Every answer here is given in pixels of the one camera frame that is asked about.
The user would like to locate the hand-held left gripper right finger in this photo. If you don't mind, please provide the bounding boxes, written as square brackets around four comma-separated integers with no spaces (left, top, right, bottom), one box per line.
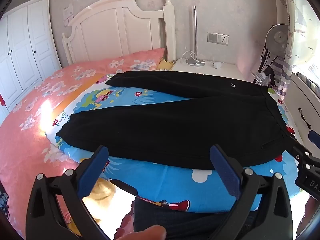
[209,144,293,240]

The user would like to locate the white nightstand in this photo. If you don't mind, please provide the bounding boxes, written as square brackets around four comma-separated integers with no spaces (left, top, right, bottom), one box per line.
[171,58,253,82]

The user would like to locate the white bed headboard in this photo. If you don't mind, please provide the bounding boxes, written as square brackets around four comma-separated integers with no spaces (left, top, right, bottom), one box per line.
[62,0,175,68]

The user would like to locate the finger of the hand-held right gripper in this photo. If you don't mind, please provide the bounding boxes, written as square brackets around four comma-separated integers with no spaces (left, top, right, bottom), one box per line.
[309,129,320,151]
[285,130,313,162]

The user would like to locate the white cable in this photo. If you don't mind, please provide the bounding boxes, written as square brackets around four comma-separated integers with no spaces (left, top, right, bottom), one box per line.
[179,51,198,63]

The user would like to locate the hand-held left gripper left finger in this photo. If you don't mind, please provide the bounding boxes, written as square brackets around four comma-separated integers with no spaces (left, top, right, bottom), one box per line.
[26,145,109,240]

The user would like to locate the person's dark trouser leg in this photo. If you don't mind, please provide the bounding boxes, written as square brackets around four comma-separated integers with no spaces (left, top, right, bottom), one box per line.
[134,200,250,240]

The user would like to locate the cartoon printed blanket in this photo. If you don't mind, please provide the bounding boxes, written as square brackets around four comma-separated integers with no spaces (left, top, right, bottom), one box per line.
[45,72,300,214]

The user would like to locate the pink floral quilt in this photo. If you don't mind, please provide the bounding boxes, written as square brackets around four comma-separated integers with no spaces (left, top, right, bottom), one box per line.
[0,47,165,230]

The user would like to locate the printed curtain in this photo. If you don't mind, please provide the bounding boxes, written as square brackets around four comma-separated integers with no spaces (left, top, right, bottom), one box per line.
[272,0,320,98]

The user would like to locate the black pants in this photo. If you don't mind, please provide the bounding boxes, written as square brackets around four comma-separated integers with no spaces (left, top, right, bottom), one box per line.
[55,70,295,170]

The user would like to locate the grey desk fan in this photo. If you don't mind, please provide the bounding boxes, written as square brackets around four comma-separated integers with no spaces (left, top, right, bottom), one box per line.
[257,24,289,80]

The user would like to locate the person's left hand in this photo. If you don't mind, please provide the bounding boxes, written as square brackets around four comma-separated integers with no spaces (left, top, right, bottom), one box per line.
[114,224,167,240]

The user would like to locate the grey wall socket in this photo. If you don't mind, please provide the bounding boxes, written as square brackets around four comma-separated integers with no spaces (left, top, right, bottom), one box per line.
[207,32,229,46]

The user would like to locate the white dresser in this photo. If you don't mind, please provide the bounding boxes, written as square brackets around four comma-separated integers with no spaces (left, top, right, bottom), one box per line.
[282,72,320,155]

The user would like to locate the paper notice on wall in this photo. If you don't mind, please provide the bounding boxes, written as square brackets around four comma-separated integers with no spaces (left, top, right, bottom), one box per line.
[62,3,74,27]

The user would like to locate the yellow pillow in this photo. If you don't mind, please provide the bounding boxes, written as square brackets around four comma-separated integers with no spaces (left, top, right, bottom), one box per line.
[157,58,174,71]

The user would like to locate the white wardrobe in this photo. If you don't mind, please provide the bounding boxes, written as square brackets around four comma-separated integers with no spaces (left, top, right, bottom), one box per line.
[0,0,62,113]

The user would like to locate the silver desk lamp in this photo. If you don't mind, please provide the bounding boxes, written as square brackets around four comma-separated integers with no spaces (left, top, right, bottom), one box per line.
[186,5,206,67]

